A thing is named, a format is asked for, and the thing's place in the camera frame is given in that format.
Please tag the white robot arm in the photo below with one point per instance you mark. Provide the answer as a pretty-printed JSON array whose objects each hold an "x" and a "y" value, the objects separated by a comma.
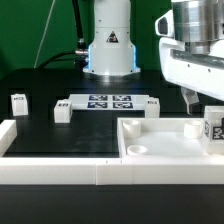
[{"x": 112, "y": 55}]

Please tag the white square tabletop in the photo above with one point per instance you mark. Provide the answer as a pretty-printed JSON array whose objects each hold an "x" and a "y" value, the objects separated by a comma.
[{"x": 166, "y": 137}]

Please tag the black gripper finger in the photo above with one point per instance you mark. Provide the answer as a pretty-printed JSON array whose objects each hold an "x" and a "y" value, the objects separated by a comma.
[{"x": 191, "y": 99}]

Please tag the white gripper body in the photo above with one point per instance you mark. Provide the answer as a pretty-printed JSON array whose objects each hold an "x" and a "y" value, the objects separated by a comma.
[{"x": 191, "y": 45}]

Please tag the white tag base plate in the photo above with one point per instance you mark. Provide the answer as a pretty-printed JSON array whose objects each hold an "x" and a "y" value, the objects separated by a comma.
[{"x": 107, "y": 102}]

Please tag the white U-shaped obstacle fence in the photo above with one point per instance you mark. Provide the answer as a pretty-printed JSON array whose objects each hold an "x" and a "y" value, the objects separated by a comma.
[{"x": 105, "y": 171}]

